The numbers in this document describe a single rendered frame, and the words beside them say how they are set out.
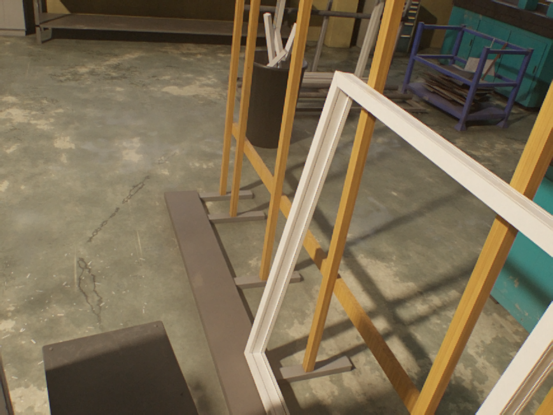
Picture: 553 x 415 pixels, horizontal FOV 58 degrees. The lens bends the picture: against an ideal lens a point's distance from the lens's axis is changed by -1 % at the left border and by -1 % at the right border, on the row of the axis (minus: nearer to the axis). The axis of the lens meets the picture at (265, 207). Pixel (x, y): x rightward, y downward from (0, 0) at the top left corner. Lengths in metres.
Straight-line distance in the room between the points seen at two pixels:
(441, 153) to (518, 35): 6.64
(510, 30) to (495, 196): 6.92
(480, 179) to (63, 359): 1.17
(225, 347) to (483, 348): 1.45
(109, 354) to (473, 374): 2.01
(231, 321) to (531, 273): 1.69
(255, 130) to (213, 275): 2.02
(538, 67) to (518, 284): 4.82
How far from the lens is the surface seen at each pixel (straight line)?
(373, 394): 2.64
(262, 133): 4.68
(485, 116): 6.51
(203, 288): 2.91
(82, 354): 1.52
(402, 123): 1.52
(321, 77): 6.45
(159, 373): 1.45
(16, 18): 8.01
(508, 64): 8.04
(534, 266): 3.16
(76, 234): 3.45
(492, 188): 1.25
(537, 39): 7.77
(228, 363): 2.53
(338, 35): 9.07
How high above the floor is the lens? 1.95
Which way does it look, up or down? 31 degrees down
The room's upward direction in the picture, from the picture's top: 8 degrees clockwise
